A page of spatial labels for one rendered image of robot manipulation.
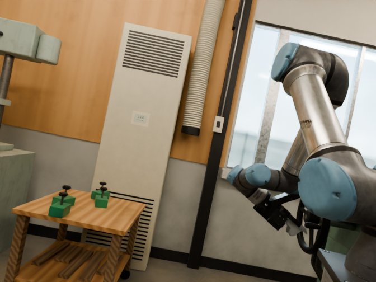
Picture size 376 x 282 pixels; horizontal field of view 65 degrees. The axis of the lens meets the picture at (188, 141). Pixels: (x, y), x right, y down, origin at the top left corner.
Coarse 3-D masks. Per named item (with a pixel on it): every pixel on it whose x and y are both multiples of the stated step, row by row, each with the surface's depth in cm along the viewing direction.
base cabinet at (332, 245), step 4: (328, 236) 142; (328, 240) 141; (332, 240) 138; (328, 244) 140; (332, 244) 137; (336, 244) 134; (340, 244) 131; (328, 248) 140; (332, 248) 136; (336, 248) 133; (340, 248) 130; (344, 248) 127; (336, 252) 132; (340, 252) 129; (344, 252) 126
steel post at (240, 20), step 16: (240, 0) 250; (240, 16) 246; (240, 32) 246; (240, 48) 246; (224, 80) 246; (224, 96) 244; (224, 112) 246; (224, 128) 246; (208, 160) 248; (208, 176) 245; (208, 192) 245; (208, 208) 245; (192, 240) 245; (192, 256) 245
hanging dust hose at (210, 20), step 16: (208, 0) 238; (224, 0) 240; (208, 16) 236; (208, 32) 234; (208, 48) 235; (192, 64) 239; (208, 64) 236; (192, 80) 236; (192, 96) 235; (192, 112) 234; (192, 128) 234
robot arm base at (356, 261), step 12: (360, 240) 63; (372, 240) 61; (348, 252) 66; (360, 252) 62; (372, 252) 60; (348, 264) 64; (360, 264) 60; (372, 264) 60; (360, 276) 60; (372, 276) 58
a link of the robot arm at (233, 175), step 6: (234, 168) 111; (240, 168) 111; (228, 174) 114; (234, 174) 110; (228, 180) 112; (234, 180) 110; (234, 186) 112; (240, 186) 109; (246, 192) 110; (252, 192) 109
